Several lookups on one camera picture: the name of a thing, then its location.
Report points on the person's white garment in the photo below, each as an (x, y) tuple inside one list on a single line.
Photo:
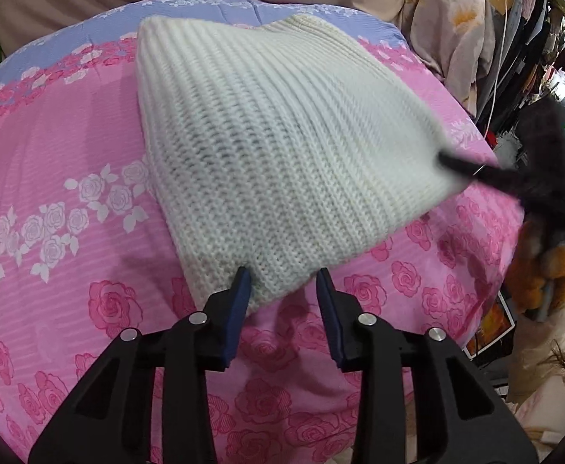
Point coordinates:
[(543, 372)]

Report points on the pink floral bedsheet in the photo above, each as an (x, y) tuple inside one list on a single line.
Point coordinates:
[(69, 154)]

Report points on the cream floral cloth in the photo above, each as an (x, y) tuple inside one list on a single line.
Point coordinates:
[(456, 19)]

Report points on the person's right hand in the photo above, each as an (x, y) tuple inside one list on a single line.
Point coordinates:
[(534, 280)]

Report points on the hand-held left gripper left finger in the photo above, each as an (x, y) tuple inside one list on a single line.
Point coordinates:
[(236, 319)]

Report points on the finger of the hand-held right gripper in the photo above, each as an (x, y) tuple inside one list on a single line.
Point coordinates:
[(476, 170)]

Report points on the orange picture card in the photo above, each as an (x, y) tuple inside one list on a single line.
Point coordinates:
[(490, 324)]

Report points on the white red black knit sweater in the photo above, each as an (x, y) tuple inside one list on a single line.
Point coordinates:
[(273, 145)]

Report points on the rack of hanging clothes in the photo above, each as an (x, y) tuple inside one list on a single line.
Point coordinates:
[(534, 34)]

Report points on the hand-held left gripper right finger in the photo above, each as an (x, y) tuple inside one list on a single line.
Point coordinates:
[(330, 319)]

